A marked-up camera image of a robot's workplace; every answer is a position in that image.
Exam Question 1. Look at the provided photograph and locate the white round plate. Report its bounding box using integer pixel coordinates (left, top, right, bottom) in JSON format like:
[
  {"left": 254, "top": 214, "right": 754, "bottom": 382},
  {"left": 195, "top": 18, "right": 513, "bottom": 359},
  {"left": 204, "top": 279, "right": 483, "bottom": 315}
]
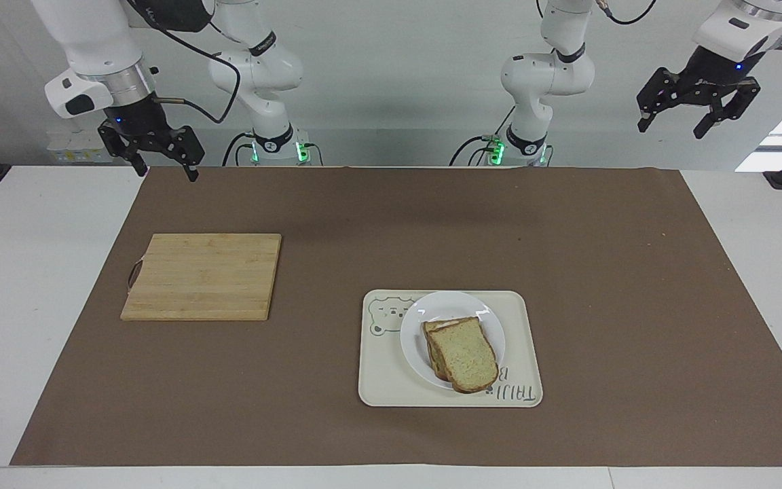
[{"left": 399, "top": 291, "right": 506, "bottom": 392}]

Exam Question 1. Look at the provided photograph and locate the bread slice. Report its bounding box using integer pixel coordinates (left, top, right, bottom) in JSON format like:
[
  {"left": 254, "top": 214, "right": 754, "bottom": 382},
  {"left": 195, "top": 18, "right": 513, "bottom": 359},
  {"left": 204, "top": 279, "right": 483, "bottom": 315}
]
[
  {"left": 426, "top": 319, "right": 500, "bottom": 395},
  {"left": 421, "top": 316, "right": 483, "bottom": 382}
]

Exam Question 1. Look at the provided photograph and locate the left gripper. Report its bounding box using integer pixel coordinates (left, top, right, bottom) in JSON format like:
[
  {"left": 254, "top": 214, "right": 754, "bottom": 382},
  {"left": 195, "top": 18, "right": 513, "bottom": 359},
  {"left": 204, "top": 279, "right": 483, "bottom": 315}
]
[{"left": 637, "top": 45, "right": 762, "bottom": 141}]

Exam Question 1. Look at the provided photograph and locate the beige plastic tray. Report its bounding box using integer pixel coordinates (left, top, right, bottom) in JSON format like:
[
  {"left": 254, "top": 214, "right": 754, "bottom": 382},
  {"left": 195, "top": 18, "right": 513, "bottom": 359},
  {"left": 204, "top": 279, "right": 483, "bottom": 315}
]
[{"left": 357, "top": 289, "right": 544, "bottom": 409}]

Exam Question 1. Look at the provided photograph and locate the wooden cutting board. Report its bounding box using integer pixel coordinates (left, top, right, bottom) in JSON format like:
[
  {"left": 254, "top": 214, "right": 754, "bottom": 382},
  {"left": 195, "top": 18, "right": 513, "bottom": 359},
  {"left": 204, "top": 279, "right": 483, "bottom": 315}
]
[{"left": 119, "top": 233, "right": 283, "bottom": 322}]

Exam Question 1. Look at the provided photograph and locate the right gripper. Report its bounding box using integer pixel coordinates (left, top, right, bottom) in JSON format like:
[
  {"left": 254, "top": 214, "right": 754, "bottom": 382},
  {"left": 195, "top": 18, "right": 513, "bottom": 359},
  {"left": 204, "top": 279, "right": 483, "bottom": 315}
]
[{"left": 97, "top": 95, "right": 204, "bottom": 183}]

